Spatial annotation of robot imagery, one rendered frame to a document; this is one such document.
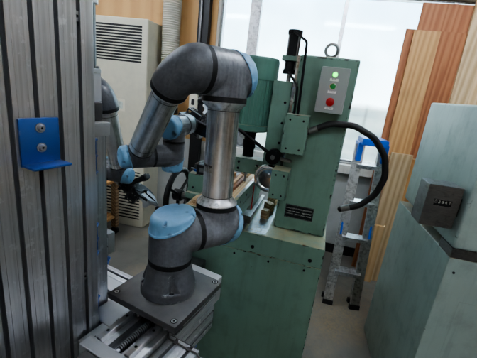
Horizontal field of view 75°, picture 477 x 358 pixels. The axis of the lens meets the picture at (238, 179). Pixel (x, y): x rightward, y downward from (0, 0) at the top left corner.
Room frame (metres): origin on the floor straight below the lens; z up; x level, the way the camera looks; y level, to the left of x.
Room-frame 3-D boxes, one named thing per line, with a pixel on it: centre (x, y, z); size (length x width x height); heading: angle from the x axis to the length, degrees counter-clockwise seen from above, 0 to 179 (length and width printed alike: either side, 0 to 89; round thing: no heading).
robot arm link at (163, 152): (1.04, 0.25, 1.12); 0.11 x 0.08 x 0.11; 129
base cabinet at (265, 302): (1.39, -0.15, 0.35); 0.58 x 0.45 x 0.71; 76
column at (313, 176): (1.35, -0.31, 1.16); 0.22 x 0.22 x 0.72; 76
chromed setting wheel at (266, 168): (1.26, -0.13, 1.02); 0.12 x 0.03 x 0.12; 76
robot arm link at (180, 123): (1.05, 0.24, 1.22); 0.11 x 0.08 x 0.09; 166
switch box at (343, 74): (1.20, -0.31, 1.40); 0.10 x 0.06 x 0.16; 76
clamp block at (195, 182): (1.46, 0.16, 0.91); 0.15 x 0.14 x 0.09; 166
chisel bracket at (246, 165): (1.41, -0.05, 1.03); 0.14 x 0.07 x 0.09; 76
